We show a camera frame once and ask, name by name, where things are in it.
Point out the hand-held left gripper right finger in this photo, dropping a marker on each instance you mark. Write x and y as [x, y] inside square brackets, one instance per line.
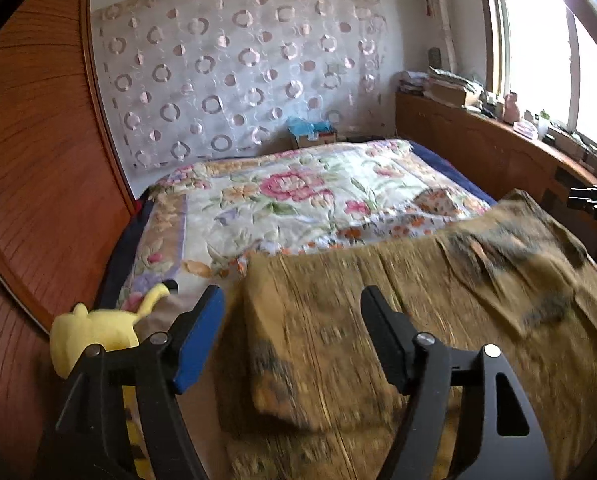
[386, 335]

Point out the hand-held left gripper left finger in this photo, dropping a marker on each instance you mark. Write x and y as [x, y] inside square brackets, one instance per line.
[198, 340]

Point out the yellow-brown patterned garment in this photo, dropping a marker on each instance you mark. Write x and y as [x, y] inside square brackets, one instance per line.
[328, 320]

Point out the green cap bottle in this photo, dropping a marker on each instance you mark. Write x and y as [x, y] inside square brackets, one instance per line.
[543, 125]

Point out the pink tissue pack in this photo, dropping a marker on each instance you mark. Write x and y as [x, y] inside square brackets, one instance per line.
[525, 129]

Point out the yellow plush toy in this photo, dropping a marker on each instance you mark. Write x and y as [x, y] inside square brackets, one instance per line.
[93, 330]

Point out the pink bottle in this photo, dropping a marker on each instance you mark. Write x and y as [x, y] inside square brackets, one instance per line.
[511, 107]

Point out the folded brown patterned cloth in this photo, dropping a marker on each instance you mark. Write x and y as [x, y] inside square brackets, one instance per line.
[436, 200]

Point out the window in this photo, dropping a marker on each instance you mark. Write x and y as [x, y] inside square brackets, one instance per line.
[533, 50]

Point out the floral quilt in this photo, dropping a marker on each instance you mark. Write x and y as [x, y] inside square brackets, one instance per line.
[288, 195]

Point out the flat cardboard box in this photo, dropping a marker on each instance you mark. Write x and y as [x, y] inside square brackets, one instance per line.
[451, 96]

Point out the stack of papers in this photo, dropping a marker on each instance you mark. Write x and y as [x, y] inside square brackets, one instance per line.
[453, 77]

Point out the blue plastic bag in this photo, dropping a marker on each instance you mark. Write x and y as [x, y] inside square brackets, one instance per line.
[301, 125]

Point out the wooden wardrobe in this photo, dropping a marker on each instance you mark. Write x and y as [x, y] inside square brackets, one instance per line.
[38, 160]

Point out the beige window curtain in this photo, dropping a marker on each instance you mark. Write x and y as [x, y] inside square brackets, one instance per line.
[441, 10]

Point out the circle patterned sheer curtain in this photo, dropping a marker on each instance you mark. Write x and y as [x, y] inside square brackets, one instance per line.
[228, 70]

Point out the dark wall ornament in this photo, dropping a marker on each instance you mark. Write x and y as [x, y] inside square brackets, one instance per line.
[434, 57]

